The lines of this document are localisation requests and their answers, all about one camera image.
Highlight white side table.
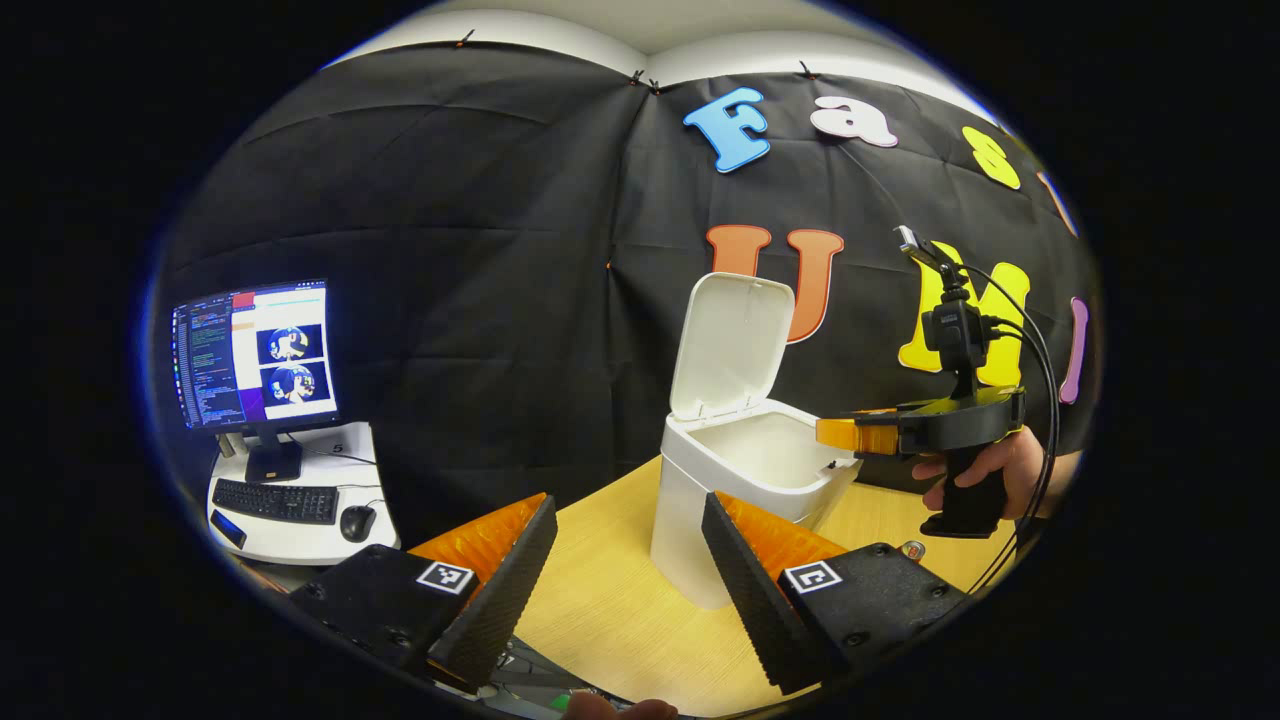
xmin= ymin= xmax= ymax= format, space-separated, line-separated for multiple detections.
xmin=207 ymin=422 xmax=401 ymax=567

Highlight white garbage bin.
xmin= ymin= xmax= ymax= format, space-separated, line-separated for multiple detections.
xmin=650 ymin=272 xmax=863 ymax=611

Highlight black backdrop cloth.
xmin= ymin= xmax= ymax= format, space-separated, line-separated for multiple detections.
xmin=150 ymin=40 xmax=1101 ymax=561

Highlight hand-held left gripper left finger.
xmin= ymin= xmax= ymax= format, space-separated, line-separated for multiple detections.
xmin=290 ymin=492 xmax=559 ymax=698

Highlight black keyboard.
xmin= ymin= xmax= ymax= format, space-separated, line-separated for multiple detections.
xmin=212 ymin=478 xmax=339 ymax=526

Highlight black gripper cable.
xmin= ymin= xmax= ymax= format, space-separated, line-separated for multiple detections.
xmin=960 ymin=262 xmax=1061 ymax=596

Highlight wooden desktop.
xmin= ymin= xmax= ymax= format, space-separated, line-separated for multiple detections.
xmin=515 ymin=455 xmax=1021 ymax=719

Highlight computer monitor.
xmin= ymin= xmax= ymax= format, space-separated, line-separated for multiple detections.
xmin=170 ymin=279 xmax=341 ymax=485

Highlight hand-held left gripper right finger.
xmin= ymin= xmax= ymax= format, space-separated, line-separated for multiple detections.
xmin=701 ymin=490 xmax=969 ymax=698

